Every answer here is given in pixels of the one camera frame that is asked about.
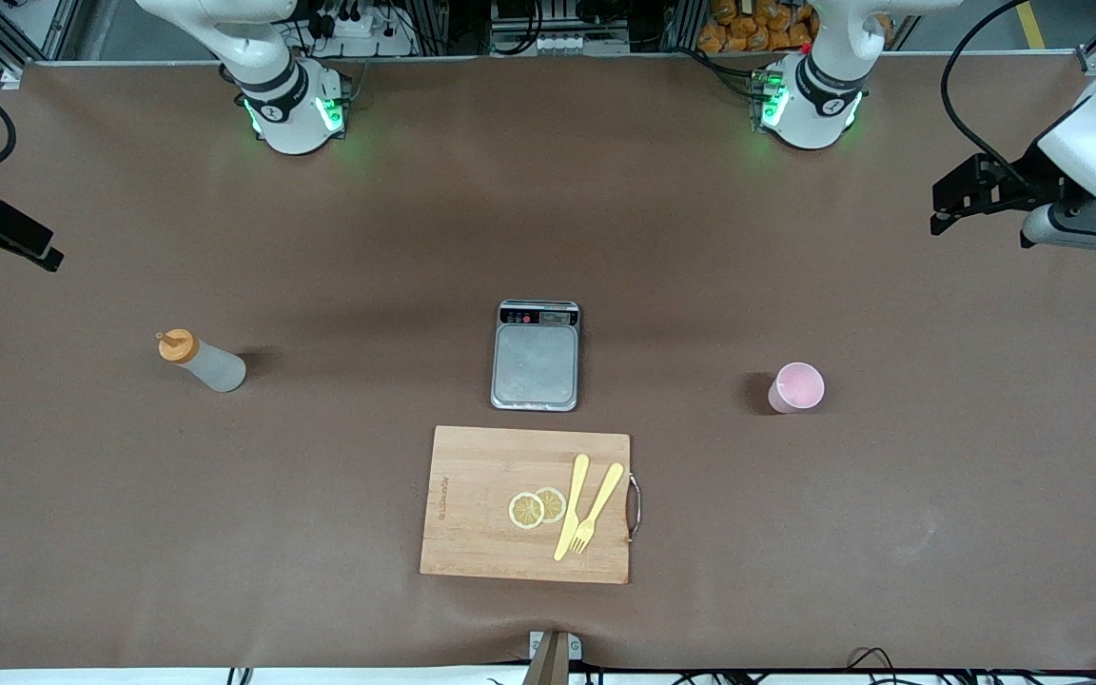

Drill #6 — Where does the orange snack packet pile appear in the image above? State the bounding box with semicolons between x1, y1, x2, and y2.
697;0;820;54

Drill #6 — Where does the translucent sauce bottle orange cap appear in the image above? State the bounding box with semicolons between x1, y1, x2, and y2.
156;328;247;394

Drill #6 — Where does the yellow plastic knife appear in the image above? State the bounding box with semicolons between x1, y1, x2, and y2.
554;454;591;562

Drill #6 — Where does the yellow plastic fork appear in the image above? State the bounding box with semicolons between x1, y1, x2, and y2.
569;462;625;556

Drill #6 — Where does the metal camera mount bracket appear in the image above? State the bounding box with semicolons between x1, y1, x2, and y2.
528;630;583;685

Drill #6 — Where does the wooden cutting board metal handle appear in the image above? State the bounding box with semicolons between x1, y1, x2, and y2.
420;425;644;586

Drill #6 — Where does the black cable loop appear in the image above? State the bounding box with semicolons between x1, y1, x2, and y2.
843;647;901;673

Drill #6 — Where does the pink plastic cup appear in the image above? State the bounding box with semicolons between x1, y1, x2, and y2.
768;362;826;415

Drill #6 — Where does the brown table cover mat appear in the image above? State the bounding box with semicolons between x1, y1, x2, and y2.
0;52;1096;672

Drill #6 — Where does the white power strip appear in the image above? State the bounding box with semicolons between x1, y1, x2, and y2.
305;0;416;58

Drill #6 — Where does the grey digital kitchen scale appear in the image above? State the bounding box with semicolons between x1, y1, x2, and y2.
490;300;581;413

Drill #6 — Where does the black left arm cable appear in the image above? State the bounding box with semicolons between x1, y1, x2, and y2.
943;0;1072;191

